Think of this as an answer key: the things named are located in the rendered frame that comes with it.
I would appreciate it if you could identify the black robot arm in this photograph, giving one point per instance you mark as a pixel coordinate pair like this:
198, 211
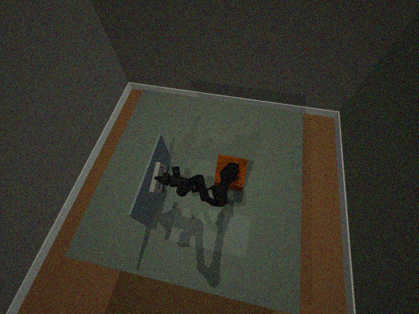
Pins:
228, 174

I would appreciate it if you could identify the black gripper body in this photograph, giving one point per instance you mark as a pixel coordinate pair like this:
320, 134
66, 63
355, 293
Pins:
174, 182

